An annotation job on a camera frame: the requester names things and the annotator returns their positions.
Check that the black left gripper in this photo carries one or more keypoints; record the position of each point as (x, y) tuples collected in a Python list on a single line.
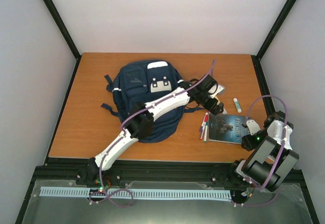
[(216, 110)]

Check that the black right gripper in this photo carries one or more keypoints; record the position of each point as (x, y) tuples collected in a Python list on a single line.
[(250, 144)]

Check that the red cap whiteboard marker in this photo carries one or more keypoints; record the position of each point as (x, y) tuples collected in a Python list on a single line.
[(205, 118)]

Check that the green cap whiteboard marker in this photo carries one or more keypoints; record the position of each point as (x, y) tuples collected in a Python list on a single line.
[(205, 131)]

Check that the purple cap whiteboard marker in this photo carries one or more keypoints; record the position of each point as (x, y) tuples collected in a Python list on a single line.
[(202, 128)]

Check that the dark blue Wuthering Heights book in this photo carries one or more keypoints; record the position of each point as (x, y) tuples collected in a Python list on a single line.
[(227, 128)]

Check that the navy blue backpack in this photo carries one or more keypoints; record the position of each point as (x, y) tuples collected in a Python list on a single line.
[(145, 81)]

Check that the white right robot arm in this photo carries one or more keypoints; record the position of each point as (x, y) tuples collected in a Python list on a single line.
[(272, 156)]

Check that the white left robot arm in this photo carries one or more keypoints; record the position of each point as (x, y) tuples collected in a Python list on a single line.
[(139, 124)]

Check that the white glue stick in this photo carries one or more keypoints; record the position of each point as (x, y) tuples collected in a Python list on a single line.
[(237, 105)]

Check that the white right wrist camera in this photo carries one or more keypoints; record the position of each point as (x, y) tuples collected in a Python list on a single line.
[(253, 126)]

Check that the black aluminium frame rail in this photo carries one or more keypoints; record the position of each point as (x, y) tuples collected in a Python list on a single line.
[(122, 172)]

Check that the light blue slotted cable duct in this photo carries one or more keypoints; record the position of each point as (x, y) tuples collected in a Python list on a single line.
[(136, 194)]

